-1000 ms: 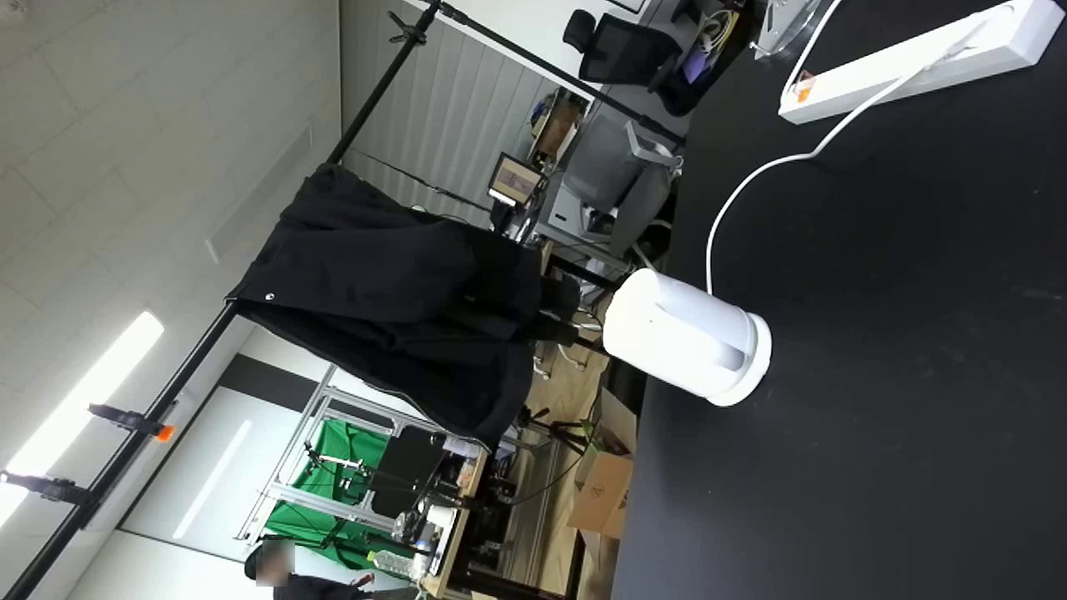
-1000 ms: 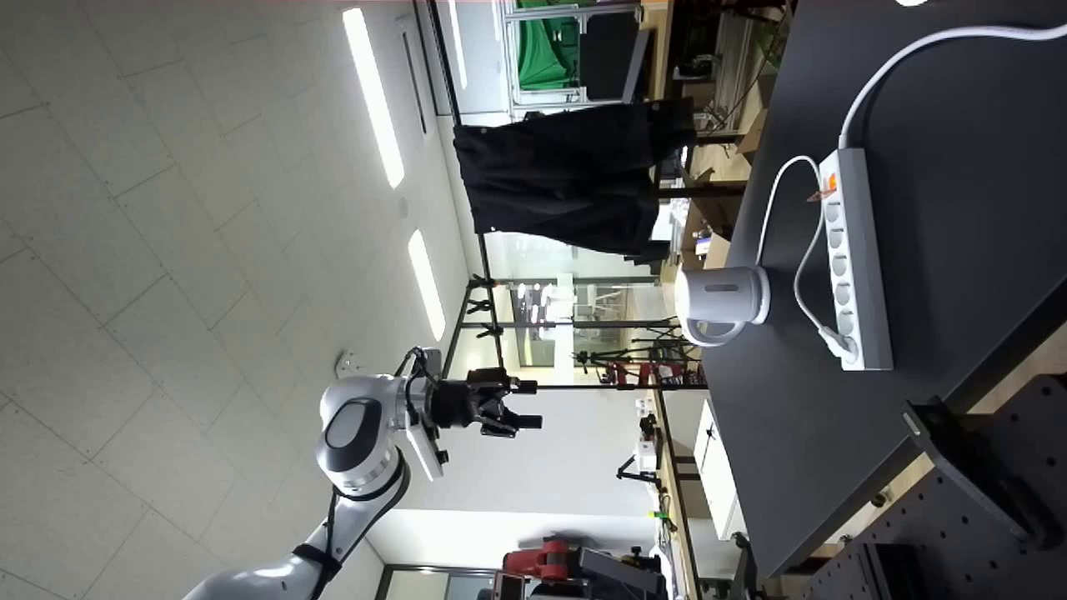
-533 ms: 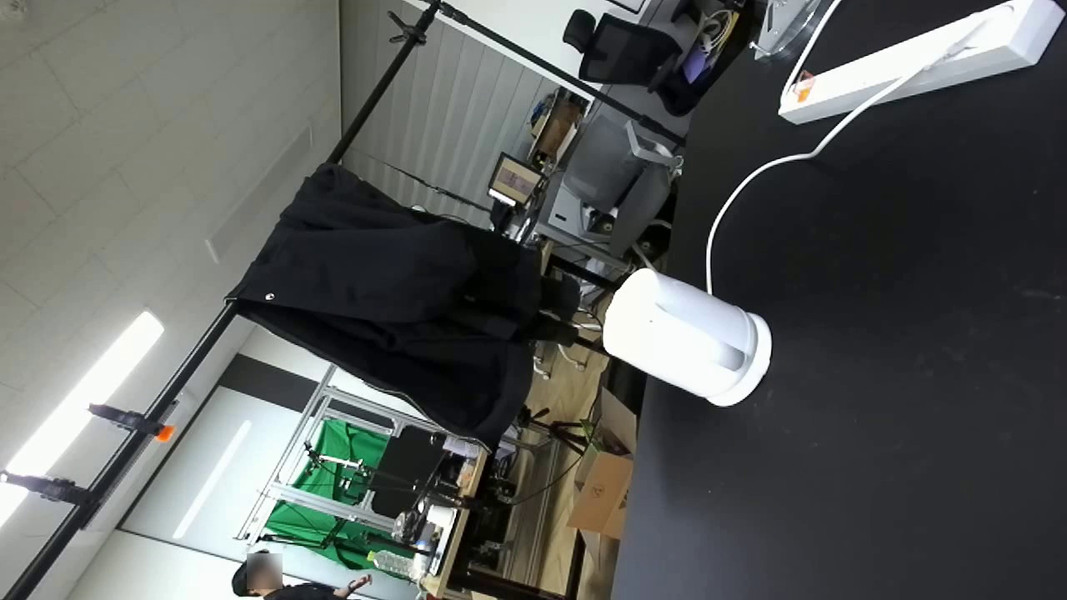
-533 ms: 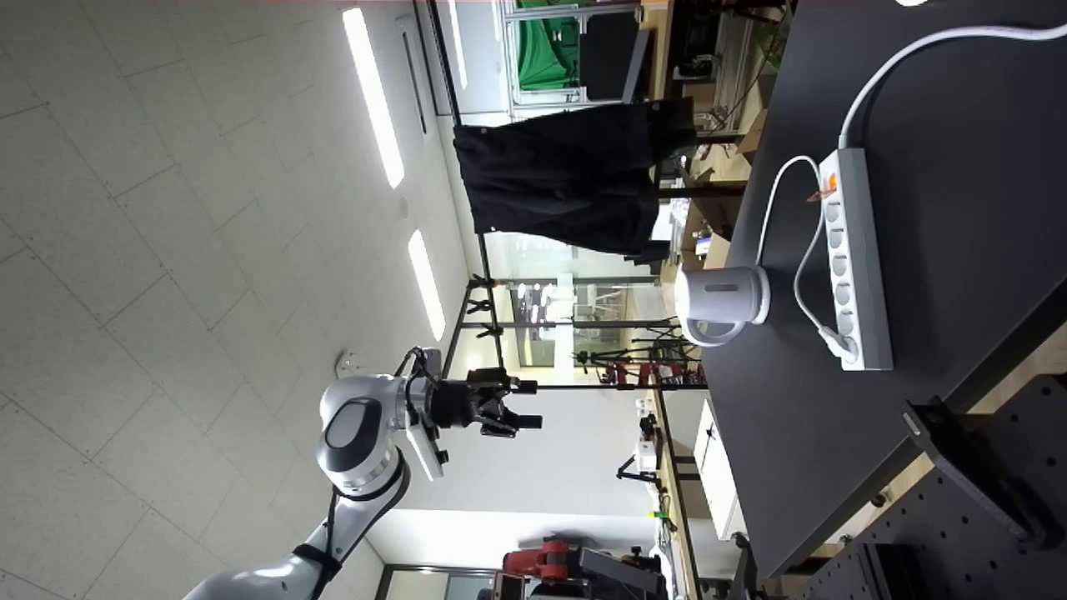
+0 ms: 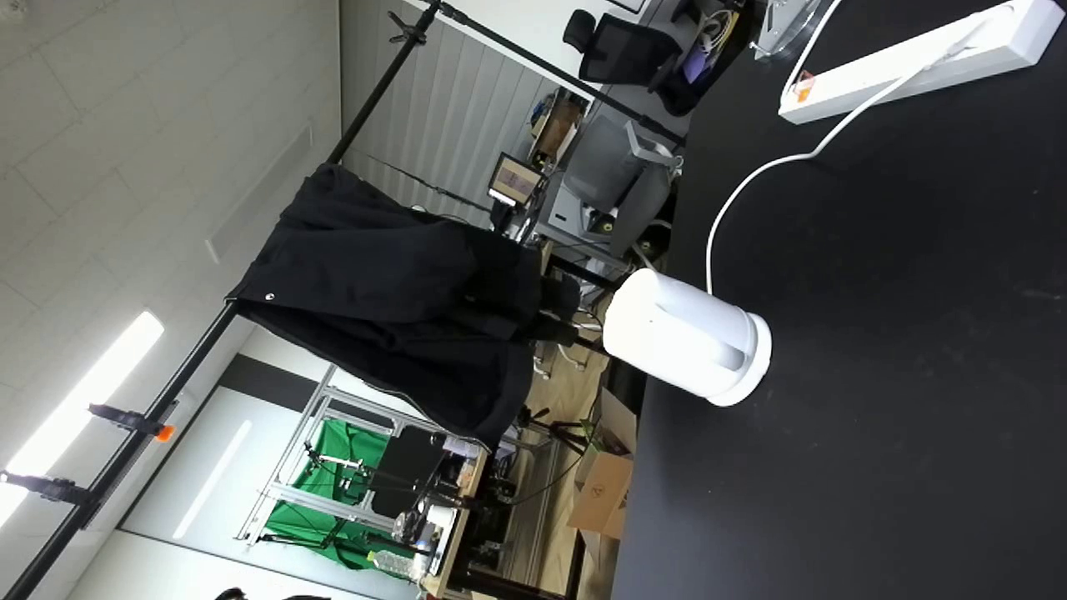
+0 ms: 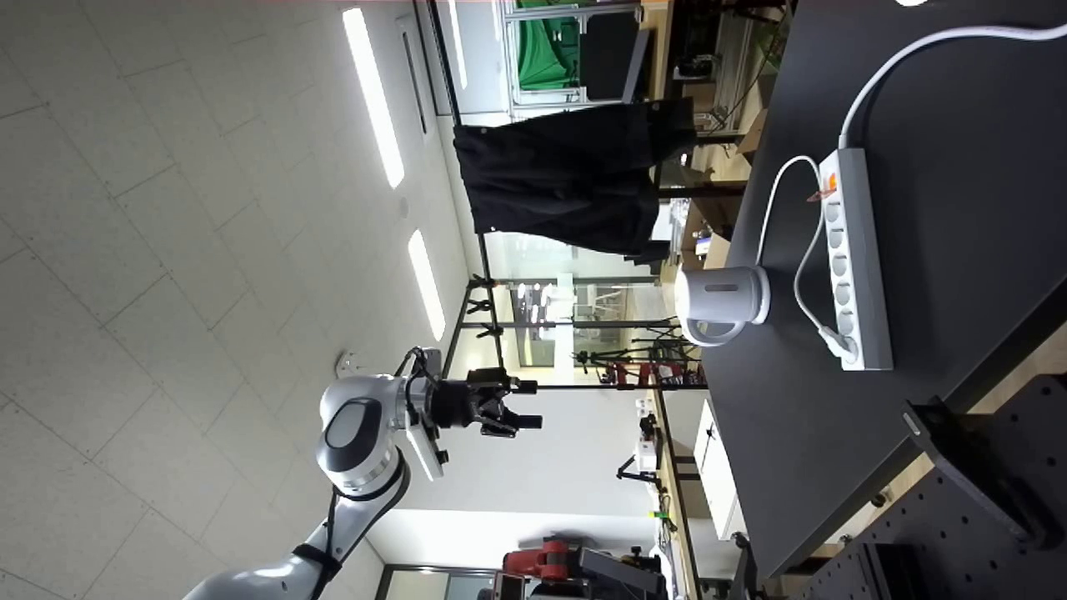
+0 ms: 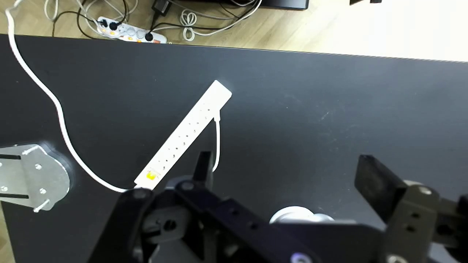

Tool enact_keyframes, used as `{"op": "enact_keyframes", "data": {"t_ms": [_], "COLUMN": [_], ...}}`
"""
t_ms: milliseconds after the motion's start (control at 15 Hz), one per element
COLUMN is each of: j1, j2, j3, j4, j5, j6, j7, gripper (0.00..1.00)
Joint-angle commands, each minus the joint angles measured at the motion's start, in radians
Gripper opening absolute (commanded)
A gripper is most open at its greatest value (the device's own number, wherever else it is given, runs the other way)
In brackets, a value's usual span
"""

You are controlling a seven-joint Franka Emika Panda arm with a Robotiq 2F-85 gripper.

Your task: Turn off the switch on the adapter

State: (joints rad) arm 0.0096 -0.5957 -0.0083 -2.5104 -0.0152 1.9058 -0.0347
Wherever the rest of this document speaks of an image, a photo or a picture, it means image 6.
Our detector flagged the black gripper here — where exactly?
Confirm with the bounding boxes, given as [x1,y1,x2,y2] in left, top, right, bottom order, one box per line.
[426,370,548,441]

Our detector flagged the white power strip adapter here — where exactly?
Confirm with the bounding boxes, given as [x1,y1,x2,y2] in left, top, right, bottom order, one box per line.
[816,144,897,373]

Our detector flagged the thick white power strip cable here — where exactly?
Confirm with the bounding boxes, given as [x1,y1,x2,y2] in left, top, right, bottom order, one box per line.
[835,20,1067,155]

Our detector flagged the white kettle plug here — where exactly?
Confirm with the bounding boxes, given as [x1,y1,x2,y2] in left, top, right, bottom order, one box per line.
[816,321,866,368]

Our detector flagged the long ceiling light strip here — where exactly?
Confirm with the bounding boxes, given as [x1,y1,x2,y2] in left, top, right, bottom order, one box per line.
[340,4,412,195]

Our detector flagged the white electric kettle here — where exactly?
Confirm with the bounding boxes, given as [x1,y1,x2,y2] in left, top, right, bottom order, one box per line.
[675,265,775,350]

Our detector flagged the green cloth backdrop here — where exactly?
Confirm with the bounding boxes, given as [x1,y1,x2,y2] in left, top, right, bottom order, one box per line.
[514,0,586,98]

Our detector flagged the red machine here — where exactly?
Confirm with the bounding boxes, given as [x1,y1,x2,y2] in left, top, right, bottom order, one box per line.
[501,533,584,593]

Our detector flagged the short ceiling light strip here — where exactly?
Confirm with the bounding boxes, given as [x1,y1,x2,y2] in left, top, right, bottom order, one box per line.
[404,226,452,344]

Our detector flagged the black hanging cloth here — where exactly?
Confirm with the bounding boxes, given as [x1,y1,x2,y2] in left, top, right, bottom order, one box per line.
[454,101,675,256]

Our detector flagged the black perforated breadboard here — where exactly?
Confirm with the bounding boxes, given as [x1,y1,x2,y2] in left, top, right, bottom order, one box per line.
[776,373,1067,600]

